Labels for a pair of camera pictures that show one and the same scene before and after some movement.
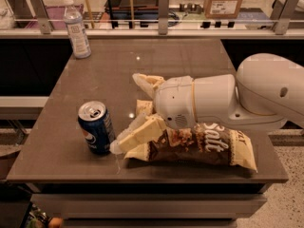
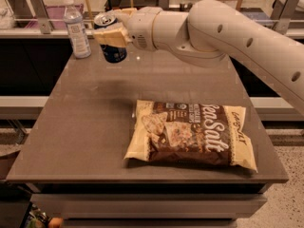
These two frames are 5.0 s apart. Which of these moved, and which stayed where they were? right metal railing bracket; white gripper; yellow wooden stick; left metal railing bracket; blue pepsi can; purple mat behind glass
Moved: blue pepsi can; white gripper
Stayed: yellow wooden stick; purple mat behind glass; left metal railing bracket; right metal railing bracket
